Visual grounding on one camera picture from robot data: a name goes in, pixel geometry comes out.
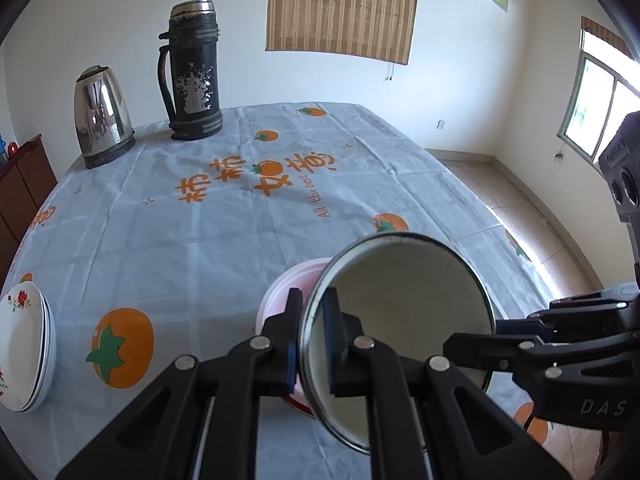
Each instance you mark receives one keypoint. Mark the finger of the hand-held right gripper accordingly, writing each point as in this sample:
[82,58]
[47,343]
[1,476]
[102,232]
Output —
[575,312]
[490,352]

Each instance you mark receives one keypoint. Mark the blue thermos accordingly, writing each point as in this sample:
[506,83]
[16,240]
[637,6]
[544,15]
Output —
[3,150]

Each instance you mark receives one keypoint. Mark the white enamel bowl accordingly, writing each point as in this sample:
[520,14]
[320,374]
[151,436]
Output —
[410,290]

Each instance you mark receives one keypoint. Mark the stack of white floral plates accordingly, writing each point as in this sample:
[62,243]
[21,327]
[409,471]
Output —
[20,340]

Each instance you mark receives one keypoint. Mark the brown window valance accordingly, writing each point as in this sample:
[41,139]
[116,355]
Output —
[602,32]

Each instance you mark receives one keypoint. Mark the pink floral plate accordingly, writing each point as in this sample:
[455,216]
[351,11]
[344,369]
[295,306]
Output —
[51,360]

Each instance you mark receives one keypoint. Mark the brown wooden sideboard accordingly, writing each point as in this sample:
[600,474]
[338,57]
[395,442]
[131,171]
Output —
[25,195]

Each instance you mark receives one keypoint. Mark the red plastic bowl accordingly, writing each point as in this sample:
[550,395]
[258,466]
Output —
[280,290]

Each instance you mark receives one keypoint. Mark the black thermos flask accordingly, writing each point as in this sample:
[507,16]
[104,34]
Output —
[192,60]

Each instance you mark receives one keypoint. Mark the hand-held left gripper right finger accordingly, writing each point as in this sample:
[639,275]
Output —
[330,345]

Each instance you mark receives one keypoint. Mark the bamboo window blind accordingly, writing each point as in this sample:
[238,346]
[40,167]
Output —
[340,10]

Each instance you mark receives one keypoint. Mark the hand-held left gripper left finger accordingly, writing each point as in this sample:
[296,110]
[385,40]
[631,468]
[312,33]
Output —
[280,355]

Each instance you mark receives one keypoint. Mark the stainless steel electric kettle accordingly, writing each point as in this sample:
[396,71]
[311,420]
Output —
[100,115]

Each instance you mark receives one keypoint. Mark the blue persimmon print tablecloth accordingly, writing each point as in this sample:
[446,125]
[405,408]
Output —
[200,240]

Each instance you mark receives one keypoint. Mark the window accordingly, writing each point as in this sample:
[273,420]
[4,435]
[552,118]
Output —
[595,105]

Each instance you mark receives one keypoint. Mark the small red object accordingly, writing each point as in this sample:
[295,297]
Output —
[12,149]

